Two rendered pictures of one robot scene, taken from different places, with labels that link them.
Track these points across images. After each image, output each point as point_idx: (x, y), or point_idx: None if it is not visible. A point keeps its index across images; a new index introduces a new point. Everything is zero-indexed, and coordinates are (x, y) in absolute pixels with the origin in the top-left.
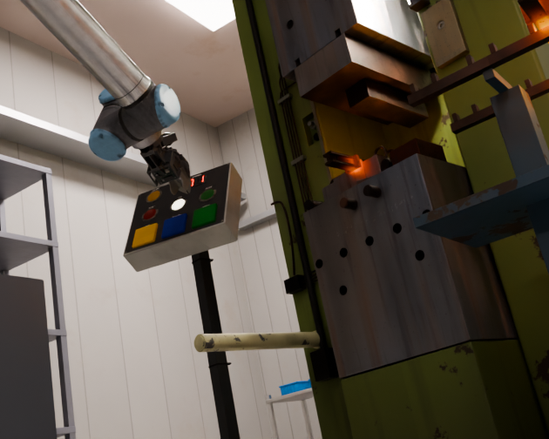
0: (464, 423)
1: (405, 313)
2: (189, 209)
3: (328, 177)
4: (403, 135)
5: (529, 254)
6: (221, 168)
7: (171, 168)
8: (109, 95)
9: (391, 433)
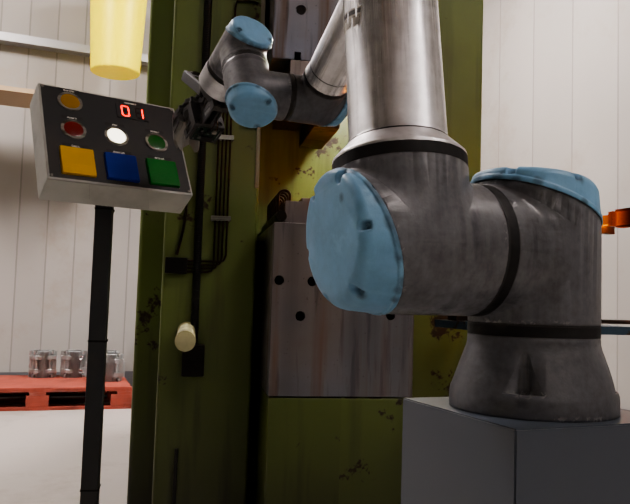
0: (386, 460)
1: (360, 358)
2: (136, 151)
3: (256, 174)
4: (272, 142)
5: (424, 329)
6: (164, 112)
7: (219, 132)
8: (258, 40)
9: (312, 456)
